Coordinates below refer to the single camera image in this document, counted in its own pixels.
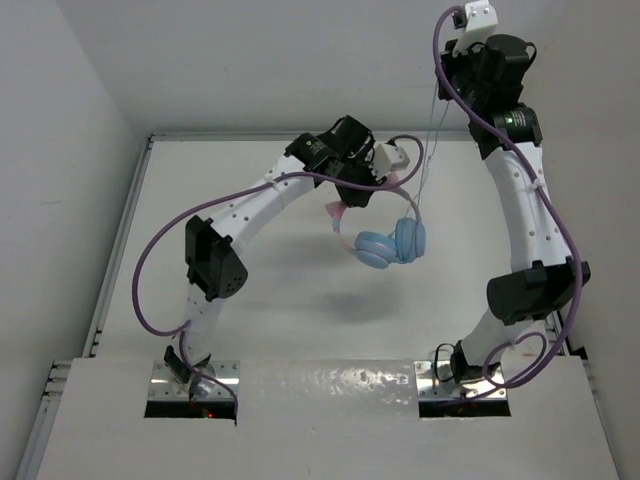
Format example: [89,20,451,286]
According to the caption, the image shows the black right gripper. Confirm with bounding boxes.
[438,34,488,110]

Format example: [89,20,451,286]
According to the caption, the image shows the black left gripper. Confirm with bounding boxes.
[334,153,386,209]

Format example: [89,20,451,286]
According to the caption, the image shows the thin blue headphone cable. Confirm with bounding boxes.
[412,84,451,221]

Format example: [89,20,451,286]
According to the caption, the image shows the pink blue cat-ear headphones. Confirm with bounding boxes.
[325,187,427,270]

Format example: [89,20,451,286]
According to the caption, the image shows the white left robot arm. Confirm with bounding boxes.
[164,116,389,384]

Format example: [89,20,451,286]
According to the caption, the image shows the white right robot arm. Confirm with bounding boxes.
[438,34,591,383]

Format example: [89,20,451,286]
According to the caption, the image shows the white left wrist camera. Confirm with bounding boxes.
[371,143,410,180]

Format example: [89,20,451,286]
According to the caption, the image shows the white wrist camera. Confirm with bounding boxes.
[371,143,410,180]
[453,0,498,53]

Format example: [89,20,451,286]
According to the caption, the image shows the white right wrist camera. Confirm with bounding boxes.
[453,0,498,53]

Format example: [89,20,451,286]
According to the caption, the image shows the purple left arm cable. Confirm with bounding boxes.
[132,134,425,401]

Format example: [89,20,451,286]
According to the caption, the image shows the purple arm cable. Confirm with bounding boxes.
[132,134,425,401]
[431,4,587,396]

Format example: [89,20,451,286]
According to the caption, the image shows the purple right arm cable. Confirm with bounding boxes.
[431,4,587,396]

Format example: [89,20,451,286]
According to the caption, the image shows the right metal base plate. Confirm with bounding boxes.
[414,360,508,404]

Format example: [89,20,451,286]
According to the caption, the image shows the metal base plate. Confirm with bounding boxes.
[414,360,508,404]
[148,360,240,401]

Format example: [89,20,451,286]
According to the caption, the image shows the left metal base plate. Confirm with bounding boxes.
[148,360,240,401]

